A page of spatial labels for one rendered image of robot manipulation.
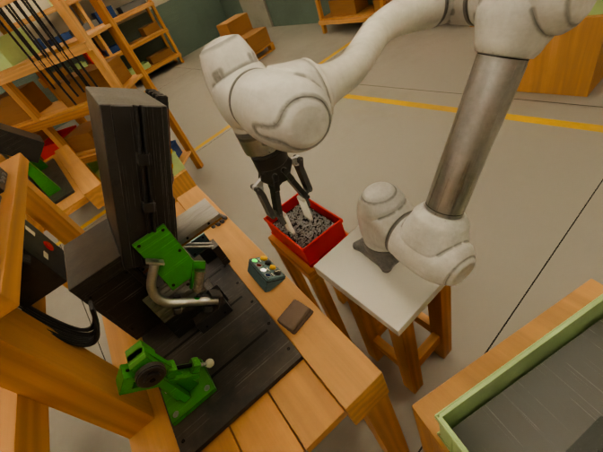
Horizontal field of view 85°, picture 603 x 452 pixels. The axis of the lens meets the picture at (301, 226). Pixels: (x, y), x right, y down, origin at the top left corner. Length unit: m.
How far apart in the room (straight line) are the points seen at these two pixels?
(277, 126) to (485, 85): 0.51
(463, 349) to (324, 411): 1.15
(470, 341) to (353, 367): 1.11
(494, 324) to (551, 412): 1.09
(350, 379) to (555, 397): 0.49
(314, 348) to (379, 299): 0.26
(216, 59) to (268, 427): 0.91
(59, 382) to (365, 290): 0.87
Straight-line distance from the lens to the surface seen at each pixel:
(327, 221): 1.43
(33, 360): 1.00
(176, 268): 1.21
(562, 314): 1.25
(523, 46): 0.83
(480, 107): 0.85
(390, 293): 1.13
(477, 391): 0.93
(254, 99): 0.49
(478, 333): 2.07
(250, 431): 1.09
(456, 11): 0.90
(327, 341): 1.08
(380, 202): 1.02
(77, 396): 1.11
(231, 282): 1.36
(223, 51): 0.61
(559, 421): 1.06
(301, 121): 0.45
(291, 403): 1.07
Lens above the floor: 1.84
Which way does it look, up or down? 41 degrees down
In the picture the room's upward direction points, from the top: 24 degrees counter-clockwise
